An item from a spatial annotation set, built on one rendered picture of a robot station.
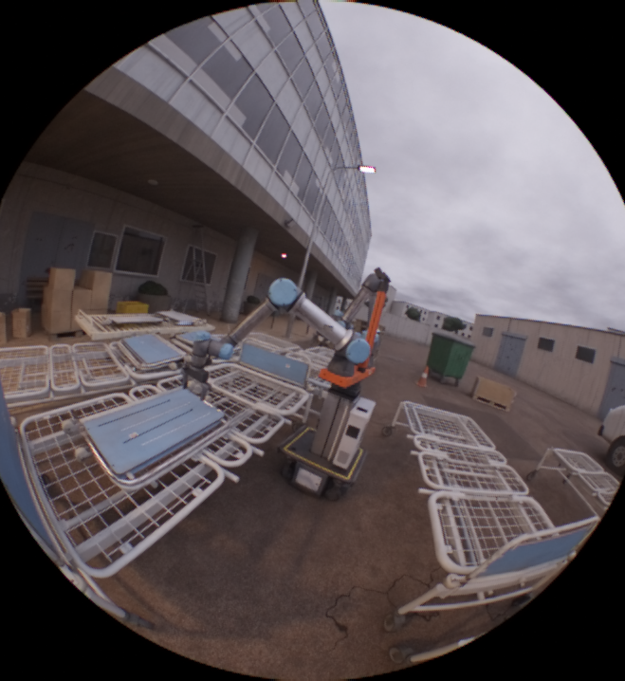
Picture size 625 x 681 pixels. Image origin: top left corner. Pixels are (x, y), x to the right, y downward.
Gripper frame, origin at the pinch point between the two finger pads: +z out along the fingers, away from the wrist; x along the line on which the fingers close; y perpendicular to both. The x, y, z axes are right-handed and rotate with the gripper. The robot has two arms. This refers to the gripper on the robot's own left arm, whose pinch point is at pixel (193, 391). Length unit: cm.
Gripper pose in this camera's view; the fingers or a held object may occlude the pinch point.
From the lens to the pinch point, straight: 121.1
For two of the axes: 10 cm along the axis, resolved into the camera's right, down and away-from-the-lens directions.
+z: -3.1, 9.3, 1.8
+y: -2.7, 0.9, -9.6
